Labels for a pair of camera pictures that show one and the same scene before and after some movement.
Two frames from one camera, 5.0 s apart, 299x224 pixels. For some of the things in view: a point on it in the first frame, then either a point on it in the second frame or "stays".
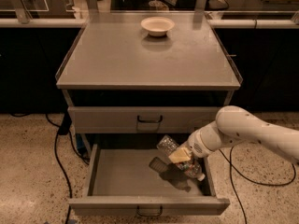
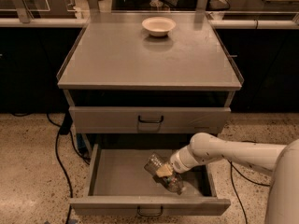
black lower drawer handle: (143, 215) stays
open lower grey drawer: (121, 182) stays
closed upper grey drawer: (140, 119) stays
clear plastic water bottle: (192, 167) → (173, 182)
